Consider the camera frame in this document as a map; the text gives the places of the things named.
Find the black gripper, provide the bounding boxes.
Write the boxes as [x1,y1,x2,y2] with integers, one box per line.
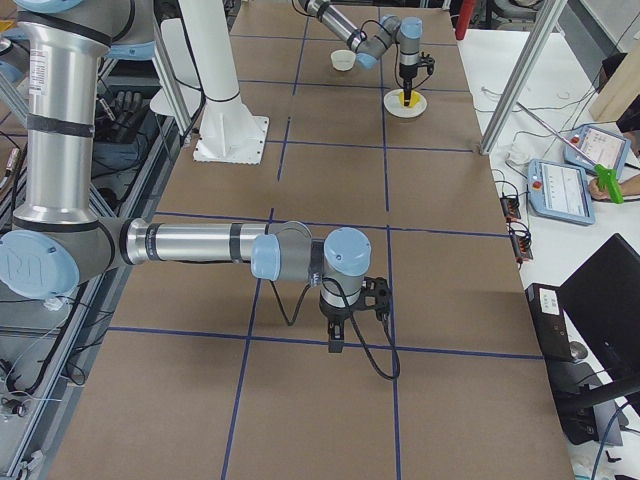
[398,63,416,107]
[320,301,351,353]

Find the yellow lemon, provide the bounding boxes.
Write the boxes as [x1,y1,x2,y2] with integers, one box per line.
[391,89,422,109]

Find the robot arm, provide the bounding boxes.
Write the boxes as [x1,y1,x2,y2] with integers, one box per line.
[1,1,372,353]
[292,0,435,108]

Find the white round plate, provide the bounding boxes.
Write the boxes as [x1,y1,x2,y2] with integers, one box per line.
[383,89,428,119]

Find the white bowl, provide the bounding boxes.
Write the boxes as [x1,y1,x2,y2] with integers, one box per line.
[330,49,356,72]

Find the person hand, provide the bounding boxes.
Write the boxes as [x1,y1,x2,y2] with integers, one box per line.
[588,178,611,201]

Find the blue tape grid lines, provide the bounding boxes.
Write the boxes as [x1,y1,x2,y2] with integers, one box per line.
[107,7,545,480]

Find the red fire extinguisher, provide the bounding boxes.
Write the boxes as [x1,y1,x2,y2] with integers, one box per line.
[455,0,476,41]

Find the far orange circuit board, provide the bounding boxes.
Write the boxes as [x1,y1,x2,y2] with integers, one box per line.
[498,180,521,220]

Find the orange circuit board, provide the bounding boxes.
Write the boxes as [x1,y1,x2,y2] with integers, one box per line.
[498,180,521,220]
[507,221,533,265]

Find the near teach pendant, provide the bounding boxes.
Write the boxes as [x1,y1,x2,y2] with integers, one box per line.
[527,159,596,225]

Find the teach pendant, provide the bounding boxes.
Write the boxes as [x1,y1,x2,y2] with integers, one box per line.
[527,159,596,225]
[568,125,631,180]

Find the near orange circuit board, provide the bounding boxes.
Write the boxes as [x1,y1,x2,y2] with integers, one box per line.
[507,221,533,265]

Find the far teach pendant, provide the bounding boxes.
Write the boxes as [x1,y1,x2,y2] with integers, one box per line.
[568,125,631,180]

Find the wooden board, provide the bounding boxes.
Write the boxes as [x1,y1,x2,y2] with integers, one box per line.
[589,33,640,122]

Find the green plastic tool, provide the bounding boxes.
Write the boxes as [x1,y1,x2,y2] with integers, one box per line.
[594,164,624,204]

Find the black computer box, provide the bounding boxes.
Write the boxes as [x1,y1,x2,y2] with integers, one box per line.
[525,283,623,446]

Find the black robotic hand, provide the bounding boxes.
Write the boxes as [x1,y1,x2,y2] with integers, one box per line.
[95,90,148,144]

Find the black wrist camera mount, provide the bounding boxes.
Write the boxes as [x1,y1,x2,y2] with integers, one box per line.
[354,277,392,327]
[417,52,435,77]

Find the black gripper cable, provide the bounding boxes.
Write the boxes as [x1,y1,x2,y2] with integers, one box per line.
[268,278,401,381]

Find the aluminium frame post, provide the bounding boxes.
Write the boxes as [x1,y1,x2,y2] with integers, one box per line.
[479,0,567,155]

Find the white pedestal column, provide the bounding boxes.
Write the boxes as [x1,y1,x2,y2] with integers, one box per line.
[151,1,269,165]

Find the aluminium side rail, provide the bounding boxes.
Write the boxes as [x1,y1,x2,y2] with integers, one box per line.
[0,114,181,480]

